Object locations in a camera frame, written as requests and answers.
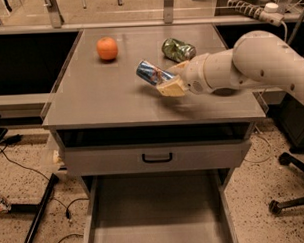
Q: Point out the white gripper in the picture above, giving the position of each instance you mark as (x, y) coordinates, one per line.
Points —
(194, 75)

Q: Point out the blue silver redbull can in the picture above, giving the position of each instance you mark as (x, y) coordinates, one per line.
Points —
(152, 74)

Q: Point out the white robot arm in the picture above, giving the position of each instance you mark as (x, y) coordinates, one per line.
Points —
(258, 60)

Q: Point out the crushed green soda can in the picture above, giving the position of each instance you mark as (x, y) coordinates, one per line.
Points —
(177, 50)

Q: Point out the grey drawer cabinet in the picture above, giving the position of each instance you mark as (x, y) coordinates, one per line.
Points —
(99, 104)

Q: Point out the open middle drawer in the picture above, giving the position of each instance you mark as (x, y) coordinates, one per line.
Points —
(181, 207)

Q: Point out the white paper bowl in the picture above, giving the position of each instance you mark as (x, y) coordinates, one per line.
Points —
(225, 92)

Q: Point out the orange fruit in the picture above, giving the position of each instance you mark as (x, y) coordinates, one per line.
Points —
(107, 48)

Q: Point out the white power strip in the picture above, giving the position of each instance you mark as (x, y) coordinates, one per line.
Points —
(269, 13)

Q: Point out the small crumpled wrapper on floor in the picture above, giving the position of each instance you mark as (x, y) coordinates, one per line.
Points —
(5, 205)

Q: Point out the closed top drawer with handle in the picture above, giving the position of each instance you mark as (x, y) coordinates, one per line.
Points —
(112, 161)

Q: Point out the black floor stand frame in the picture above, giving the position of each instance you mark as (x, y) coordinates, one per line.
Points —
(36, 210)

